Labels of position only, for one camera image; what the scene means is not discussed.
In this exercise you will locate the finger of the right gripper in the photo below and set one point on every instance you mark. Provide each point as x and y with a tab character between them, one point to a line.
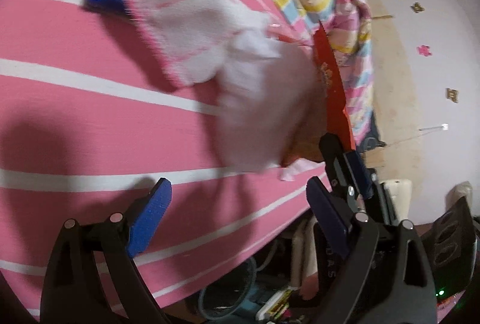
376	197
340	172

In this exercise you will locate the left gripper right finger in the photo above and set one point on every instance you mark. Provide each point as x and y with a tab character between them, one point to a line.
368	272

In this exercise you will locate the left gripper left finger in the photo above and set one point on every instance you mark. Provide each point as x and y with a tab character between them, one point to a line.
72	290

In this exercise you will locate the red paper packet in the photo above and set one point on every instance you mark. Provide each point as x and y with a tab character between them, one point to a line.
326	112

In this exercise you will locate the white pink-edged cloth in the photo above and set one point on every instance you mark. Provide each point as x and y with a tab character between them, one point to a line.
191	38

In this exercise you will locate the white tissue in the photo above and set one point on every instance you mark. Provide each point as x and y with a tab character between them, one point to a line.
272	104

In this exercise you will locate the dark round trash bin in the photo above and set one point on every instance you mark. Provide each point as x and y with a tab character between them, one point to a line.
223	297

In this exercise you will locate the dark blue pillow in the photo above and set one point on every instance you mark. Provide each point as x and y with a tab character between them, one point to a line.
372	139

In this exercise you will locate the cream leather office chair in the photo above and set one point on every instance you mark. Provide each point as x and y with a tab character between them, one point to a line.
400	192

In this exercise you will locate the pink striped bed mattress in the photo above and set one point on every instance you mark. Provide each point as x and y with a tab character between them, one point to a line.
88	124

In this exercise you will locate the colourful striped cartoon quilt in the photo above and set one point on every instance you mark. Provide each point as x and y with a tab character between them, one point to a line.
322	5

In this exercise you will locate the pink bear wall sticker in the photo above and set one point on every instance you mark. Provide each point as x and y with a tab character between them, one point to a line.
424	50

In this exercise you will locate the brown bear wall sticker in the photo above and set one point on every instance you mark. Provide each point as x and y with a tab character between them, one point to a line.
417	8

